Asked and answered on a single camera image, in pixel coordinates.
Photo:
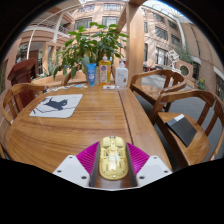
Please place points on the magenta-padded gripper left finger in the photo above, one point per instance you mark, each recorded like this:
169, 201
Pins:
71, 168

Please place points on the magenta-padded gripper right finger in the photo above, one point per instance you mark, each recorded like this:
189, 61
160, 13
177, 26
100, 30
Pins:
153, 168

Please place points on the yellow computer mouse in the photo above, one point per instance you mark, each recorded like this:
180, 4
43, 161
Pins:
113, 160

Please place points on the white mouse pad, dark cat print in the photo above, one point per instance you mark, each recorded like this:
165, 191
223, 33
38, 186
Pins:
56, 106

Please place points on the wooden armchair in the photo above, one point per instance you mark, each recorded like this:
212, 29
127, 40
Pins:
8, 103
68, 77
196, 150
148, 91

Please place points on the black notebook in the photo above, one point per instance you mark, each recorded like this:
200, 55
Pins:
181, 130

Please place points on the small white packet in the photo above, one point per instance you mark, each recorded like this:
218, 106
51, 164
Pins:
108, 87

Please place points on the clear white pump bottle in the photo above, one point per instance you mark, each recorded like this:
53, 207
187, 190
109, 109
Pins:
121, 76

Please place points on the yellow liquid soap bottle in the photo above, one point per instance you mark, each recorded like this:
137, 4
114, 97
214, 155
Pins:
104, 71

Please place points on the white outdoor sculpture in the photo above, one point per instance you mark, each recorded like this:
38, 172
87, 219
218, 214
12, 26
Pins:
173, 59

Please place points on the green potted plant, white pot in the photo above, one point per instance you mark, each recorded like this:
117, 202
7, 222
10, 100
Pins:
90, 43

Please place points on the dark red wooden pedestal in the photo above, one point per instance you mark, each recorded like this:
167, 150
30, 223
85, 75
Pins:
23, 71

